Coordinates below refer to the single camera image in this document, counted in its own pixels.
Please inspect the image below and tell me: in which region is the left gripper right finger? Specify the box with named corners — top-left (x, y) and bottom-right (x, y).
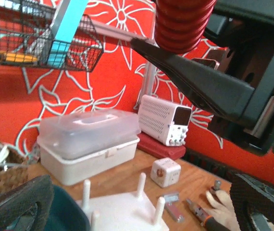
top-left (130, 38), bottom-right (254, 120)

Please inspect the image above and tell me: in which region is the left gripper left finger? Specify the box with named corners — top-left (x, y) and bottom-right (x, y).
top-left (0, 175), bottom-right (54, 231)

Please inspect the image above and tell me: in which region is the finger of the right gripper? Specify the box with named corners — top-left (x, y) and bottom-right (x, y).
top-left (230, 173), bottom-right (274, 231)

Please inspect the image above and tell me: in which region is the large red spring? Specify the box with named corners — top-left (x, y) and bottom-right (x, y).
top-left (154, 0), bottom-right (217, 54)

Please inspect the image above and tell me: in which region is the wicker basket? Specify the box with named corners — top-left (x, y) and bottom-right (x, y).
top-left (0, 142), bottom-right (28, 194)

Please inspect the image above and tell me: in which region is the teal plastic tray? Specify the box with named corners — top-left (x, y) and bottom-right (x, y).
top-left (5, 185), bottom-right (90, 231)

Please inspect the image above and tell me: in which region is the orange black screwdriver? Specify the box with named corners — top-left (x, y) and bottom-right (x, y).
top-left (186, 199), bottom-right (229, 231)

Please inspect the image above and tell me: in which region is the white power supply unit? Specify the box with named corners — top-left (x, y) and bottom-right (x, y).
top-left (137, 95), bottom-right (192, 146)

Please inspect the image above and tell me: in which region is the white plastic storage box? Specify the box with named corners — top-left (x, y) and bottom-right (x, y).
top-left (37, 109), bottom-right (141, 186)

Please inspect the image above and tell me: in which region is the red book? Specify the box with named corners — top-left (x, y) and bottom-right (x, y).
top-left (137, 132), bottom-right (186, 160)

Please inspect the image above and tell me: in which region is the white cube adapter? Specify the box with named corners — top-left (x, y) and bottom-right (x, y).
top-left (150, 157), bottom-right (181, 188)

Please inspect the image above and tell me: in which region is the white peg board fixture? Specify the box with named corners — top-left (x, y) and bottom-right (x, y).
top-left (76, 172), bottom-right (169, 231)

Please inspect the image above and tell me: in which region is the blue white flat box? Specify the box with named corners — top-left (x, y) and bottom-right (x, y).
top-left (44, 0), bottom-right (88, 68)

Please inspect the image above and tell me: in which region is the black cable duct strip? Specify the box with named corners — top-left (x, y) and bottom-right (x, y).
top-left (182, 148), bottom-right (234, 183)

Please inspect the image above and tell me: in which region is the black wire basket shelf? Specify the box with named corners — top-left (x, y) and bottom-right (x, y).
top-left (0, 0), bottom-right (104, 72)

